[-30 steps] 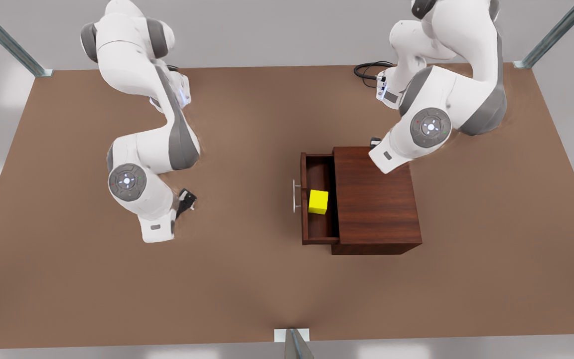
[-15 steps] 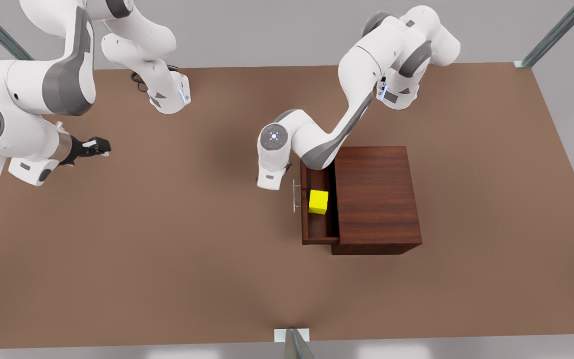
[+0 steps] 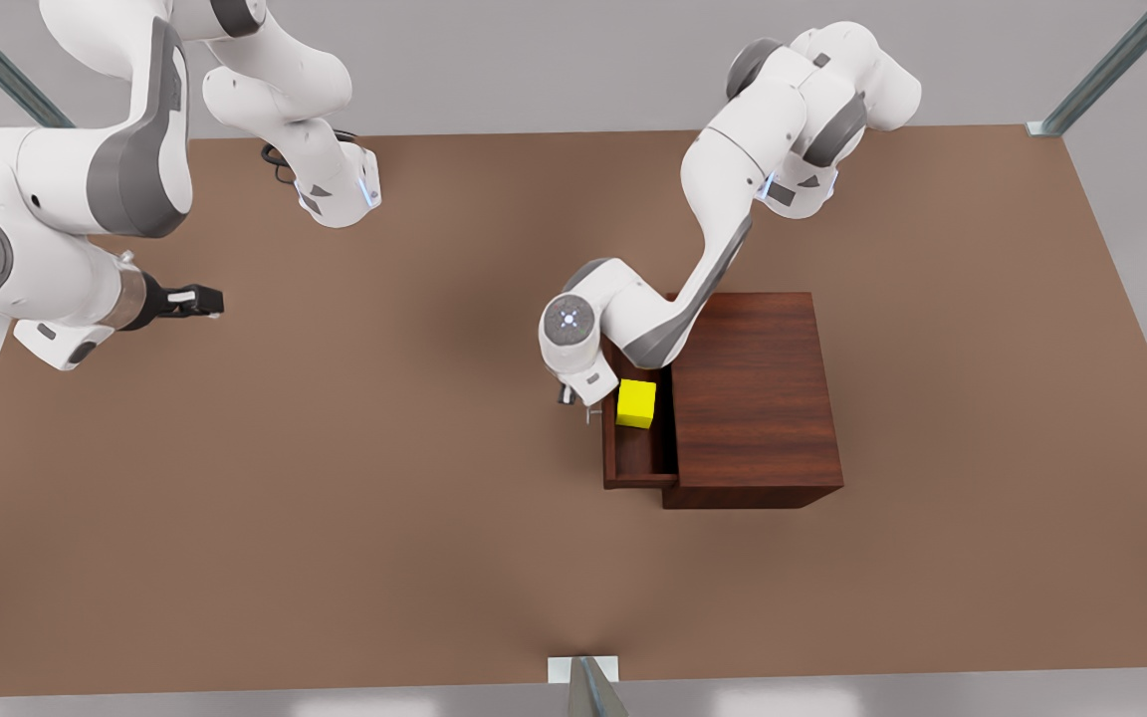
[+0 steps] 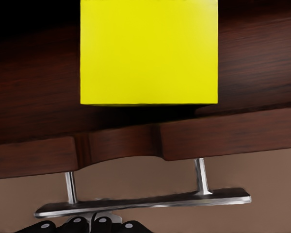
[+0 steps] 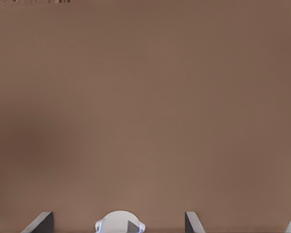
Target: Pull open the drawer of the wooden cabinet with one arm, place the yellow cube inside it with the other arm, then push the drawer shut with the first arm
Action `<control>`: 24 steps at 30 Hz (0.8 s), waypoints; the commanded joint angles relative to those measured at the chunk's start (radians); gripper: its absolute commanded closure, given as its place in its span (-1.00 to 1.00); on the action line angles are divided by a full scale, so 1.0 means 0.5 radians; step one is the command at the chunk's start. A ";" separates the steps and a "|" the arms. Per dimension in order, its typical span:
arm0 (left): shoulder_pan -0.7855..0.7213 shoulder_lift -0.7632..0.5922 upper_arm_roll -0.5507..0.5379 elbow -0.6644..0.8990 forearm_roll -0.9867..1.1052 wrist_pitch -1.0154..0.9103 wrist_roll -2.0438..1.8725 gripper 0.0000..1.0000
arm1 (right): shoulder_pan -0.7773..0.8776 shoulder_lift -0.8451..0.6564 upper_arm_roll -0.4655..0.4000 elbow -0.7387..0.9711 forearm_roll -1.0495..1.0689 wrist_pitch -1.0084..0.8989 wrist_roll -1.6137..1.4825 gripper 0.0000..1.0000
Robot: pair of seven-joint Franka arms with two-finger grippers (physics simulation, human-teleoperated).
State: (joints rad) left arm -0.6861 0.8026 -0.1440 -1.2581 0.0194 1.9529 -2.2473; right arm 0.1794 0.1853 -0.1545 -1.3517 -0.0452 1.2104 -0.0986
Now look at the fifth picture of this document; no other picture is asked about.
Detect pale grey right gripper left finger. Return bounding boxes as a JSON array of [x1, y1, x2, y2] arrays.
[[21, 211, 54, 233]]

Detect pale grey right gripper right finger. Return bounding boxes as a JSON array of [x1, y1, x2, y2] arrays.
[[185, 211, 206, 233]]

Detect white rounded cup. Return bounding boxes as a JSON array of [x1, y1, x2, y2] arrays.
[[95, 210, 146, 233]]

